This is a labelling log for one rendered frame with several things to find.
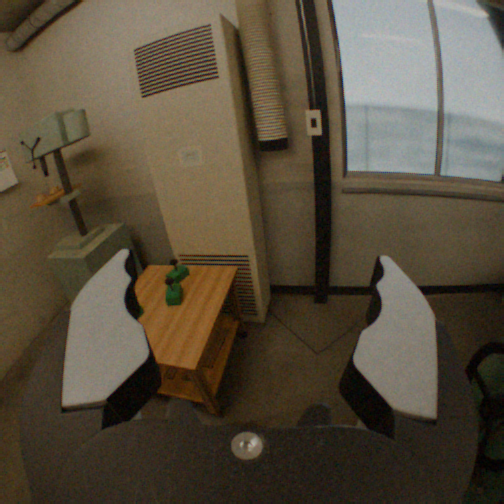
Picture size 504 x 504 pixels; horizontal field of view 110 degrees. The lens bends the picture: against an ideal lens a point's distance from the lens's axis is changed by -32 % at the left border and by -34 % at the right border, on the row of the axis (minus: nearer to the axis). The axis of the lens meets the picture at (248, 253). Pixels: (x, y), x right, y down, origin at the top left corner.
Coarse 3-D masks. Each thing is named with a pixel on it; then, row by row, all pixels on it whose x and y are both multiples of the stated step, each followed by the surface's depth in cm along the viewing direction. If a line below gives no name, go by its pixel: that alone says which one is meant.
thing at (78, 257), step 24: (48, 120) 107; (72, 120) 109; (24, 144) 116; (48, 144) 116; (72, 192) 141; (72, 240) 153; (96, 240) 155; (120, 240) 171; (72, 264) 142; (96, 264) 147; (72, 288) 156
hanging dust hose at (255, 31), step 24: (240, 0) 83; (264, 0) 85; (240, 24) 93; (264, 24) 90; (264, 48) 96; (264, 72) 102; (264, 96) 109; (264, 120) 115; (264, 144) 122; (288, 144) 125
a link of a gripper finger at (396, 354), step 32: (384, 256) 11; (384, 288) 9; (416, 288) 9; (384, 320) 7; (416, 320) 7; (352, 352) 7; (384, 352) 6; (416, 352) 6; (352, 384) 6; (384, 384) 5; (416, 384) 5; (384, 416) 5; (416, 416) 5
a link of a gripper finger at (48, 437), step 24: (48, 360) 6; (48, 384) 5; (24, 408) 4; (48, 408) 4; (96, 408) 5; (24, 432) 4; (48, 432) 4; (72, 432) 4; (96, 432) 4; (24, 456) 3; (48, 456) 3; (48, 480) 3
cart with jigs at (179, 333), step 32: (160, 288) 131; (192, 288) 128; (224, 288) 125; (160, 320) 110; (192, 320) 108; (224, 320) 155; (160, 352) 94; (192, 352) 93; (224, 352) 133; (192, 384) 117
